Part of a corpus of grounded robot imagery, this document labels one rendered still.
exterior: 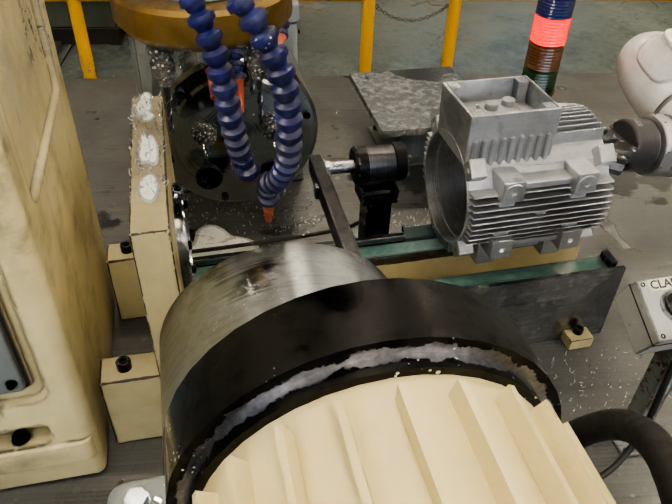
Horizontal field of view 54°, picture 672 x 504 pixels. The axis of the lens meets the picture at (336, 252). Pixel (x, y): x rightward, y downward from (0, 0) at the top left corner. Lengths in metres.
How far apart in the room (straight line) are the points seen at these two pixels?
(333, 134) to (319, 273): 0.96
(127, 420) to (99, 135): 0.84
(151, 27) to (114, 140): 0.91
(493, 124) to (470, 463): 0.65
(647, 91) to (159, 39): 0.77
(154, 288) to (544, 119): 0.51
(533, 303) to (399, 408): 0.77
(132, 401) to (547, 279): 0.58
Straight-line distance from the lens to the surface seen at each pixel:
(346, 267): 0.61
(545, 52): 1.22
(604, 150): 0.93
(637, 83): 1.18
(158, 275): 0.71
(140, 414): 0.90
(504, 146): 0.87
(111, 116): 1.66
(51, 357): 0.75
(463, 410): 0.25
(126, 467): 0.92
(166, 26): 0.65
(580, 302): 1.05
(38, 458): 0.88
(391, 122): 1.34
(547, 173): 0.90
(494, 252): 0.90
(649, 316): 0.78
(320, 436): 0.24
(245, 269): 0.60
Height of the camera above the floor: 1.55
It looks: 39 degrees down
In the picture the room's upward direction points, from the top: 2 degrees clockwise
